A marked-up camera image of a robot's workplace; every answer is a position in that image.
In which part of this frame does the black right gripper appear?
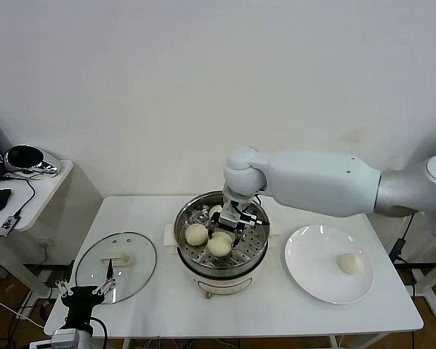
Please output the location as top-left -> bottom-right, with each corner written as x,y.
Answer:
206,212 -> 246,246

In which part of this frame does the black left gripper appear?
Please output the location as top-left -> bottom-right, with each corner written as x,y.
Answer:
55,258 -> 116,328

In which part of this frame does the round glass pot lid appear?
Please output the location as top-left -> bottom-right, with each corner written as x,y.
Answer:
75,231 -> 157,305

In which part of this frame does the stainless steel steamer pot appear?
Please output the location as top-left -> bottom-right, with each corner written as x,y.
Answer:
163,190 -> 282,279

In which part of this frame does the white electric cooker base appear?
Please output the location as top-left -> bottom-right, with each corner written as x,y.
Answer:
177,250 -> 268,301

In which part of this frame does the white round plate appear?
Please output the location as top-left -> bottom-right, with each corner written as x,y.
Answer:
284,225 -> 375,305

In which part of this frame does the white side desk with mouse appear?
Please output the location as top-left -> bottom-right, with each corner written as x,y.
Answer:
0,159 -> 75,302

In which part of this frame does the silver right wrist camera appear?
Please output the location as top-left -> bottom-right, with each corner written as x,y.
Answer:
219,205 -> 241,228

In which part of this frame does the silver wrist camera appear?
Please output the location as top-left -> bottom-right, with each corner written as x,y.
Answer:
50,329 -> 80,346
219,205 -> 241,228

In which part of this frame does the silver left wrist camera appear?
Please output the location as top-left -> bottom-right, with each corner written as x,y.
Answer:
50,329 -> 80,346

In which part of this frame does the white floor cable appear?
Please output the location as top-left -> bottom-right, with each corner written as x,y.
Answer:
0,294 -> 47,327

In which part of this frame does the thin black desk cable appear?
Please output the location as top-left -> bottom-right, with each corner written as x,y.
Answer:
1,174 -> 37,219

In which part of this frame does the black cable adapter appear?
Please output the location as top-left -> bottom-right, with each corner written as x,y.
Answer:
388,238 -> 410,262

